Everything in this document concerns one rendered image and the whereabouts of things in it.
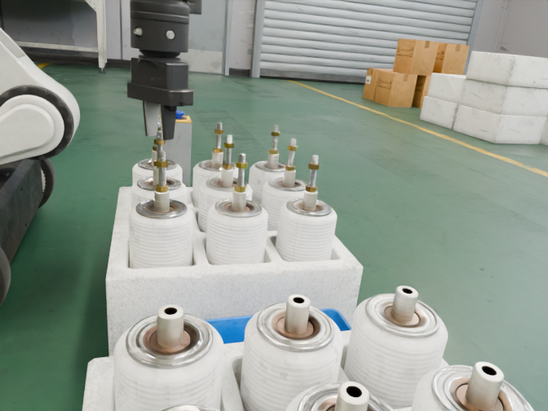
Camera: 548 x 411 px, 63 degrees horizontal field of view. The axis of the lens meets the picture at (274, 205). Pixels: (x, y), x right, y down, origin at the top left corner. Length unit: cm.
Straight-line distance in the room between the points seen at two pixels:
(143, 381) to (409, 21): 652
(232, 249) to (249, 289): 6
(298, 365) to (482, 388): 15
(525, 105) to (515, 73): 24
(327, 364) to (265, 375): 6
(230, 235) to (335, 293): 20
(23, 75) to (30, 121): 9
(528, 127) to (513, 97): 26
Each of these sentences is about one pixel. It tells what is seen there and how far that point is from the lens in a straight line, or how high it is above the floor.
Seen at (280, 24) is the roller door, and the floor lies 66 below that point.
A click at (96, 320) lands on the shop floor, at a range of 90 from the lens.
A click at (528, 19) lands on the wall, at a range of 743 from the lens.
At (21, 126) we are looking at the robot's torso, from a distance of 95.
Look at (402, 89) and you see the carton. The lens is 445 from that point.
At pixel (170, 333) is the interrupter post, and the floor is 27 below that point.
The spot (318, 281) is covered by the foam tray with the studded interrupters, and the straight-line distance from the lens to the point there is 72.
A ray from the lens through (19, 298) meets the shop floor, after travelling 100.
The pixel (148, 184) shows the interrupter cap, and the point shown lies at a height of 25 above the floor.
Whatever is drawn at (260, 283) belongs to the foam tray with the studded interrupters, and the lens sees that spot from 69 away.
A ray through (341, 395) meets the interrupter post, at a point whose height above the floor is 28.
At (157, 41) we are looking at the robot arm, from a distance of 73.
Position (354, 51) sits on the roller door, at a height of 42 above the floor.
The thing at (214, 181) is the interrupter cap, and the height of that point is 25.
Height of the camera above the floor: 51
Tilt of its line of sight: 21 degrees down
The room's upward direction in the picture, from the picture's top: 6 degrees clockwise
